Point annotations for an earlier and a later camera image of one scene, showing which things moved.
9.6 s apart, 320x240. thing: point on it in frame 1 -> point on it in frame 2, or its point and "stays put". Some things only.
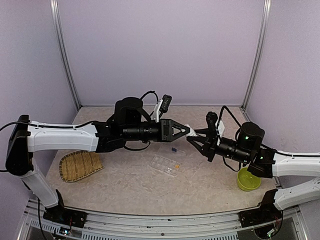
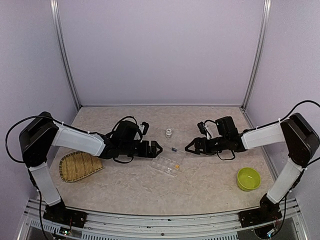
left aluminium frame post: (56, 15) stays put
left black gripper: (166, 132) -> (145, 153)
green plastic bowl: (246, 181) stays put
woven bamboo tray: (79, 164) stays put
